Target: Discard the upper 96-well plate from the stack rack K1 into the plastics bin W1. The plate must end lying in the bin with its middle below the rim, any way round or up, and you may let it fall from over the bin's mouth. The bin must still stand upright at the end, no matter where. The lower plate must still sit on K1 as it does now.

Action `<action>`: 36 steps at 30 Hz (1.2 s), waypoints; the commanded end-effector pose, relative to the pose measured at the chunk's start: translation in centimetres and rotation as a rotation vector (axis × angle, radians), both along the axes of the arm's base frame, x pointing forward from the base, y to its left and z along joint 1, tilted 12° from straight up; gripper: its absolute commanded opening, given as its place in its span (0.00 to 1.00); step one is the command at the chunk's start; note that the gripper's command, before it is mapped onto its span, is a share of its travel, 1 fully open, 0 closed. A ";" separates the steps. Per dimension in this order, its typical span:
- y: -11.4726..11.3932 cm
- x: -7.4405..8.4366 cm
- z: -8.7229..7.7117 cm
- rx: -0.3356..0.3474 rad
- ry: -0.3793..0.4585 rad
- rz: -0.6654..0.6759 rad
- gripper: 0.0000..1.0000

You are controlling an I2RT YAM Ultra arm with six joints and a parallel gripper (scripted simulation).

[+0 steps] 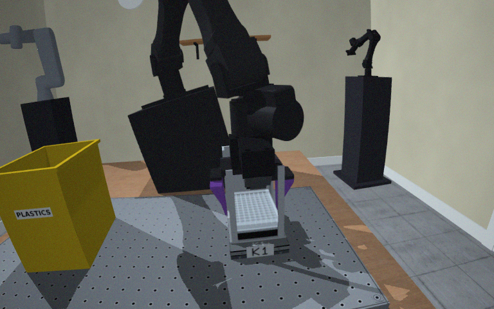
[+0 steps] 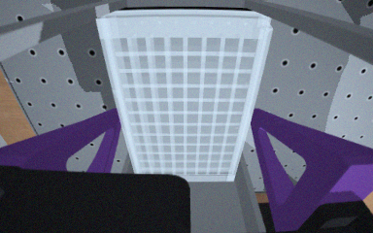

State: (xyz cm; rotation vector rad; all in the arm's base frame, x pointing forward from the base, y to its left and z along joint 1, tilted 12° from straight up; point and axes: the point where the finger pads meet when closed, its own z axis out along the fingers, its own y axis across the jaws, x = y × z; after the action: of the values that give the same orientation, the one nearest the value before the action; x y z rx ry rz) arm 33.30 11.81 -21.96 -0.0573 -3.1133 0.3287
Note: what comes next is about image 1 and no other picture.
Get yellow open-top bin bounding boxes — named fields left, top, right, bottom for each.
left=0, top=139, right=116, bottom=272

